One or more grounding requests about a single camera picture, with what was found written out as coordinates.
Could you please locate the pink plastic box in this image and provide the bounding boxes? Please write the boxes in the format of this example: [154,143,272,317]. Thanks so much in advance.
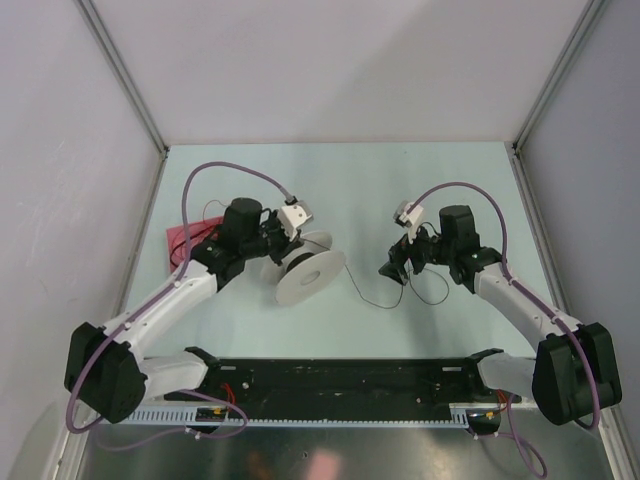
[166,216,223,273]

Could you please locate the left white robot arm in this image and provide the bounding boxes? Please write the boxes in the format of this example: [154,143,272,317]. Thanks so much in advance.
[64,198,313,424]

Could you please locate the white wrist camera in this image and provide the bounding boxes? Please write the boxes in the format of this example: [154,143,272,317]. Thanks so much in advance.
[277,197,314,240]
[393,201,424,244]

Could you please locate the left aluminium frame post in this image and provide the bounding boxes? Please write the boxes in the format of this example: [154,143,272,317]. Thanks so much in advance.
[73,0,171,156]

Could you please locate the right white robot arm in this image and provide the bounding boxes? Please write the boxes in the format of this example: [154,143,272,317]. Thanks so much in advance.
[379,201,622,425]

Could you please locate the right aluminium frame post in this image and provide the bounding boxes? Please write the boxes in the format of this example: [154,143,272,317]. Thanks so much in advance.
[511,0,605,151]

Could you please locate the thin brown wire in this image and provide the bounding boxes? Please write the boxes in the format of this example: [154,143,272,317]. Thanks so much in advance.
[302,239,451,309]

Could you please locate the white plastic spool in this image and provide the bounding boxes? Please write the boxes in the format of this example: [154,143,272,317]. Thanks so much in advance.
[261,230,346,307]

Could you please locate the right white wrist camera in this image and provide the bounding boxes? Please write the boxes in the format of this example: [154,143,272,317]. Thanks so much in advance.
[393,201,424,244]

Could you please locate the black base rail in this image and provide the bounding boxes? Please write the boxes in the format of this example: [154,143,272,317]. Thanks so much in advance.
[164,355,524,420]

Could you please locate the aluminium frame post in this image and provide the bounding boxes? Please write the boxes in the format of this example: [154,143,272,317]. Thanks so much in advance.
[73,0,171,156]
[511,0,605,151]

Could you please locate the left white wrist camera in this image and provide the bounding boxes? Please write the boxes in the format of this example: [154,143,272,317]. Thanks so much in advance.
[277,197,314,240]

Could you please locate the grey slotted cable duct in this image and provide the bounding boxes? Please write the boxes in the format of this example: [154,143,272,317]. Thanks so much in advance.
[121,403,500,429]

